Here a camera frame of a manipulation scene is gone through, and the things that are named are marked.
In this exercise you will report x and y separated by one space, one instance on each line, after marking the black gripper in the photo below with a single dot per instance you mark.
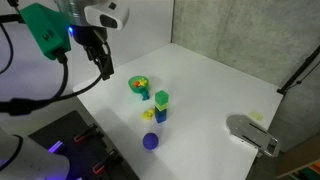
92 39

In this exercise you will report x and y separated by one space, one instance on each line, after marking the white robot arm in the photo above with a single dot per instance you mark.
86 22

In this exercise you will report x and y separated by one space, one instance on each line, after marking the green bowl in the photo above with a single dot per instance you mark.
137 89

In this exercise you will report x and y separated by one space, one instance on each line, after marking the yellow orange toy in bowl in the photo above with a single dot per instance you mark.
143 82

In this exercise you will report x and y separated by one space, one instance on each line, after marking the teal toy figure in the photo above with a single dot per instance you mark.
145 95

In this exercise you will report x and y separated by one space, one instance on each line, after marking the black orange clamp upper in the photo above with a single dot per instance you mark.
80 138

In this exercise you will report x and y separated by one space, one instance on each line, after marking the black orange clamp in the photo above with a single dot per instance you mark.
112 158
80 138

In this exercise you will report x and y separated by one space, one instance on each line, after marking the green block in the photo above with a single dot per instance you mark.
161 97

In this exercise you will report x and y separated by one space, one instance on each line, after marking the lime yellow block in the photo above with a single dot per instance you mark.
161 107

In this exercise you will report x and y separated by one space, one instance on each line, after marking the blue block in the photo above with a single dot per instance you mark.
160 115

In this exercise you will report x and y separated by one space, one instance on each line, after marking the blue ball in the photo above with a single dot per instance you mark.
150 141

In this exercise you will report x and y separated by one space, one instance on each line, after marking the black orange clamp lower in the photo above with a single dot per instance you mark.
112 158

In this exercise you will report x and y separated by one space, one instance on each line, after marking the silver metal plate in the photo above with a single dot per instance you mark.
247 130

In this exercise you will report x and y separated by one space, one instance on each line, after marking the yellow sticky note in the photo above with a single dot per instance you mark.
256 115

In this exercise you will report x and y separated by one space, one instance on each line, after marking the black tripod leg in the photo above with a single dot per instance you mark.
293 80

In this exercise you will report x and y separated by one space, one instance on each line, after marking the wooden shelf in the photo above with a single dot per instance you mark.
301 156

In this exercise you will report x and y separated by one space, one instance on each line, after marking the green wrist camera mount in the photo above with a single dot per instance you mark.
49 29

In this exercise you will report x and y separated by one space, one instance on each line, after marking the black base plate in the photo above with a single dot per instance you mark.
58 137

